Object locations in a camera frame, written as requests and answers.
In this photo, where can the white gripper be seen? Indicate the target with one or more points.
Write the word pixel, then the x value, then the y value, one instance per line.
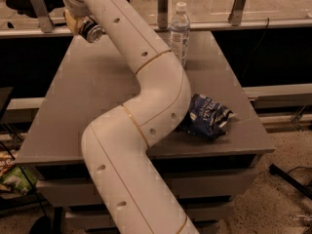
pixel 72 4

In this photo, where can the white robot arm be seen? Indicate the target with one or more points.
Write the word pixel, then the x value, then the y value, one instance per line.
pixel 114 145

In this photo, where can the black office chair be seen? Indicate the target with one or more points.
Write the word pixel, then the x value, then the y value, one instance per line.
pixel 24 7

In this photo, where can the clear plastic water bottle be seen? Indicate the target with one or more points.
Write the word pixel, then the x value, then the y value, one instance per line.
pixel 179 32

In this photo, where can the blue chip bag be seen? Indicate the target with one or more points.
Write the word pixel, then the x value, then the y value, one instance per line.
pixel 205 118

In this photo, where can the green snack bag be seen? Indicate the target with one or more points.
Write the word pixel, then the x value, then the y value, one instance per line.
pixel 22 180

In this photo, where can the black stand leg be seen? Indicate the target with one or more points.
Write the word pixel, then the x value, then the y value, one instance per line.
pixel 276 171

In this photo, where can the left metal bracket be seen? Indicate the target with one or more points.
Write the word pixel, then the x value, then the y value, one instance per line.
pixel 42 14

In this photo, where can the metal bracket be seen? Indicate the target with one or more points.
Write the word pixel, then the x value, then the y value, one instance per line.
pixel 162 18
pixel 236 14
pixel 42 14

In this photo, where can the middle metal bracket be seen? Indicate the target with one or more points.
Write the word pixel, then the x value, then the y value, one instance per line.
pixel 162 18

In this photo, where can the right metal bracket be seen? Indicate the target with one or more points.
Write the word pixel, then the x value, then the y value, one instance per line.
pixel 236 14

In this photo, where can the grey metal rail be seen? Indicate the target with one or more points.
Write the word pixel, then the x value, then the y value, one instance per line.
pixel 196 26

